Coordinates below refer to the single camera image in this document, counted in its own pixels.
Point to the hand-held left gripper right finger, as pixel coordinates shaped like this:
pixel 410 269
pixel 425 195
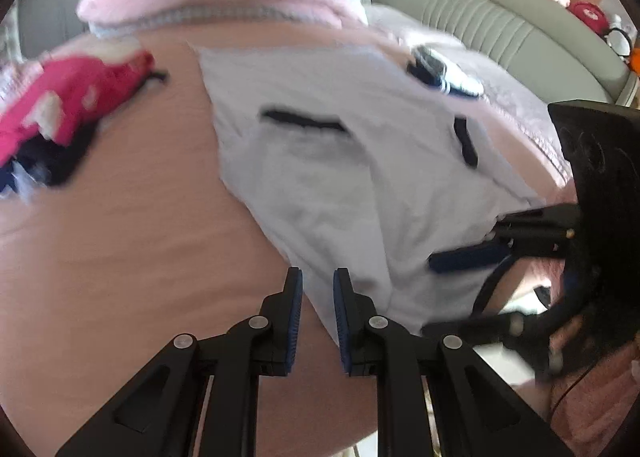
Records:
pixel 342 322

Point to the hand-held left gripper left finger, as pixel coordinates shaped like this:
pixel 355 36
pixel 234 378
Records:
pixel 296 317

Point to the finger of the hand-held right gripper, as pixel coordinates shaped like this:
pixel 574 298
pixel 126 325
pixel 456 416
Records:
pixel 465 258
pixel 480 328

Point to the white garment with black trim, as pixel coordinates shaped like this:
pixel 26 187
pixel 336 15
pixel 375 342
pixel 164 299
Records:
pixel 325 187

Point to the white and black plush toy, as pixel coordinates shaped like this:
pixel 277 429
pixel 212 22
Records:
pixel 620 37

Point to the red plush toy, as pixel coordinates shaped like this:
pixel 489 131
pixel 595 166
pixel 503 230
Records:
pixel 587 16

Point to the pink bed sheet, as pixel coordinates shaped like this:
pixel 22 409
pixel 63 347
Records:
pixel 125 262

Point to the grey padded headboard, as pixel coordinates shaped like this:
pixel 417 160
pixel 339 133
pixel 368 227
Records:
pixel 500 22

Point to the navy and white garment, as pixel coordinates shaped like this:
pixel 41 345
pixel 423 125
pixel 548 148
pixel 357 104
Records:
pixel 445 72

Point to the dark navy garment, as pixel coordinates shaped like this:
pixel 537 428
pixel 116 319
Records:
pixel 55 162

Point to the magenta printed garment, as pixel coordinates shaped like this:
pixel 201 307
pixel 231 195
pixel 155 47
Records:
pixel 60 102

